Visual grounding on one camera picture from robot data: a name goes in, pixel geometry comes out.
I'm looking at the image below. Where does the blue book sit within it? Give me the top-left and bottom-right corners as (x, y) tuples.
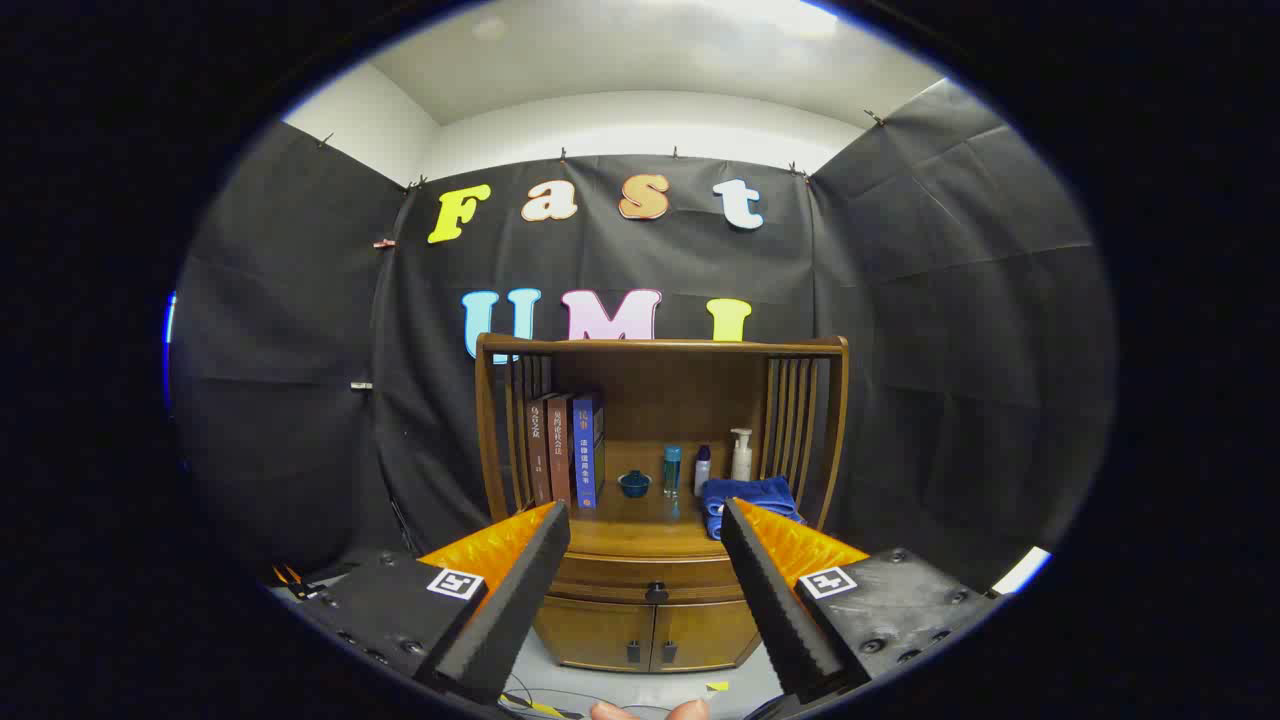
(572, 392), (605, 509)

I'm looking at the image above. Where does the wooden cabinet door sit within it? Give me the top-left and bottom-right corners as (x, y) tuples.
(652, 600), (763, 672)
(533, 596), (657, 673)

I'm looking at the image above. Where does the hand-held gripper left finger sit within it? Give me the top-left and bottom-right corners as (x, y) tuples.
(290, 500), (572, 706)

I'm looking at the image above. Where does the wooden drawer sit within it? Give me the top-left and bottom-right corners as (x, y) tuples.
(545, 552), (747, 606)

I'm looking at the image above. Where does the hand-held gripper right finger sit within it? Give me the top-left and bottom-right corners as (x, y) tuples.
(720, 497), (1003, 706)

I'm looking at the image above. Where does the brown book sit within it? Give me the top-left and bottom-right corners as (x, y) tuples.
(548, 394), (577, 508)
(527, 396), (554, 506)

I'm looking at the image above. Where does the wooden cabinet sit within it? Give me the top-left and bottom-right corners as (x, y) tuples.
(474, 333), (850, 673)

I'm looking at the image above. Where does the blue folded towel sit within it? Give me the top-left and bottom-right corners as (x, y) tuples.
(700, 476), (806, 541)

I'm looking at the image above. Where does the black floor cable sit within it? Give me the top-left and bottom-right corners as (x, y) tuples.
(498, 672), (603, 720)

